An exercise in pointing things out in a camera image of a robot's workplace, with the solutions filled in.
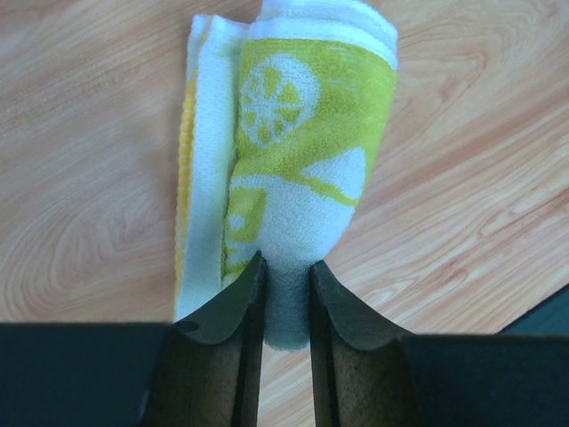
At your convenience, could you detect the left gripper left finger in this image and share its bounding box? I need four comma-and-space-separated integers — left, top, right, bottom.
1, 254, 266, 426

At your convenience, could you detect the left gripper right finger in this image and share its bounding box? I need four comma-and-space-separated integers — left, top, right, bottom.
310, 262, 568, 426

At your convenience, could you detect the yellow green patterned towel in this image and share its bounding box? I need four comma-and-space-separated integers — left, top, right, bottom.
174, 1, 397, 350

